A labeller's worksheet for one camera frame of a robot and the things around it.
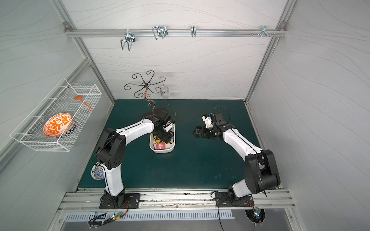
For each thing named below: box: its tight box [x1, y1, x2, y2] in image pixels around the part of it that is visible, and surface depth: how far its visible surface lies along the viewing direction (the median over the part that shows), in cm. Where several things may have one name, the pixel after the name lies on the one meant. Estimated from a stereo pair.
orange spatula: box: [74, 95, 95, 112], surface depth 80 cm
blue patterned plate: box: [91, 164, 106, 180], surface depth 82 cm
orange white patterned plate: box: [43, 112, 72, 138], surface depth 64 cm
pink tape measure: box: [156, 142, 166, 150], surface depth 94 cm
